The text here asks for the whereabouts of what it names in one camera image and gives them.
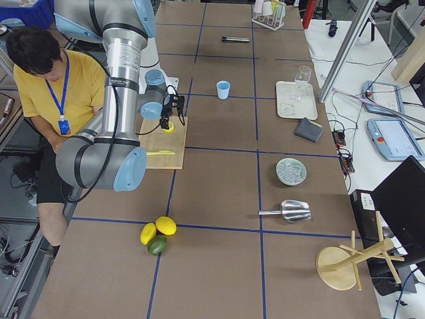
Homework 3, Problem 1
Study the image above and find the white cup rack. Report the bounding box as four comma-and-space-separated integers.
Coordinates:
251, 0, 286, 31

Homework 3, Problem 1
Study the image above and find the wooden cup tree stand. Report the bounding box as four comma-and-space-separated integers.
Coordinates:
315, 211, 404, 291

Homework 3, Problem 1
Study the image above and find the green bowl of ice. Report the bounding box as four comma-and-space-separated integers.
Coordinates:
276, 158, 307, 186

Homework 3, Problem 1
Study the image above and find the black monitor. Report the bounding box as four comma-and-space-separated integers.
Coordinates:
371, 156, 424, 270

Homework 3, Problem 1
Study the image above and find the far blue teach pendant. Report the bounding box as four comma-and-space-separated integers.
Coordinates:
363, 80, 404, 116

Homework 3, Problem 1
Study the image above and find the person in yellow shirt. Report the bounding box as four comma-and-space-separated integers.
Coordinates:
6, 27, 106, 252

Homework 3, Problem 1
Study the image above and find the yellow lemon right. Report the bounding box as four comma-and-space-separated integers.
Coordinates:
155, 216, 177, 235

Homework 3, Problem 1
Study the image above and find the grey folded cloth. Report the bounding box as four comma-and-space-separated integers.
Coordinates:
294, 118, 323, 143

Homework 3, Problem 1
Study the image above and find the clear wine glass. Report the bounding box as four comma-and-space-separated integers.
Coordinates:
294, 65, 311, 89

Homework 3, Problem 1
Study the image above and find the wooden cutting board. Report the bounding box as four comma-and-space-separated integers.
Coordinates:
139, 116, 187, 169

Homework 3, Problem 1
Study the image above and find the yellow plastic knife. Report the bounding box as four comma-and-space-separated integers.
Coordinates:
146, 150, 175, 156

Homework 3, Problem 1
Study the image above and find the yellow lemon slice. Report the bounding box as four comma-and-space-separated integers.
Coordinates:
163, 122, 175, 133

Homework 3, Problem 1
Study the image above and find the blue storage crate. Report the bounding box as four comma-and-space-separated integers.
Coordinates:
1, 1, 54, 28

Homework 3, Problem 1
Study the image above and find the green lime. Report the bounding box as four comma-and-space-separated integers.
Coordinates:
147, 235, 167, 255

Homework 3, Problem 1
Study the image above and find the steel ice scoop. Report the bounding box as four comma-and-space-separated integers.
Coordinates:
258, 199, 312, 223

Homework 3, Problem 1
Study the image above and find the steel muddler black tip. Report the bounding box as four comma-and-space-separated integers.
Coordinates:
221, 36, 250, 43

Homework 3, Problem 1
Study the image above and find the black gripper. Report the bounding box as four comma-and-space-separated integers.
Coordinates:
160, 94, 185, 129

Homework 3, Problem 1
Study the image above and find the near blue teach pendant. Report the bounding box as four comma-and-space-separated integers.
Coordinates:
367, 119, 424, 161

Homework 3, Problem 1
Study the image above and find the cream bear tray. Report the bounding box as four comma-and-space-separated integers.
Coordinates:
276, 81, 318, 120

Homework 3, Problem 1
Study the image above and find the blue teach pendant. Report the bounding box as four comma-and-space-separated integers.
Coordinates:
367, 119, 424, 161
363, 80, 404, 116

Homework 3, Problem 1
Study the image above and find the aluminium frame post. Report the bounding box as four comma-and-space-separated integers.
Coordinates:
318, 0, 376, 103

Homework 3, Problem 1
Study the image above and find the light blue paper cup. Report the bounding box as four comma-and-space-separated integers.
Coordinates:
216, 80, 230, 100

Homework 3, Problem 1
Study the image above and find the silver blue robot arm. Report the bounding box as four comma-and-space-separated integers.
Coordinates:
54, 1, 184, 191

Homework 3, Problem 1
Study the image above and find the black computer box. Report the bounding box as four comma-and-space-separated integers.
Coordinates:
350, 189, 379, 248

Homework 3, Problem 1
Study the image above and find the yellow lemon left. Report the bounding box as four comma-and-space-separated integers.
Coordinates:
139, 223, 157, 245

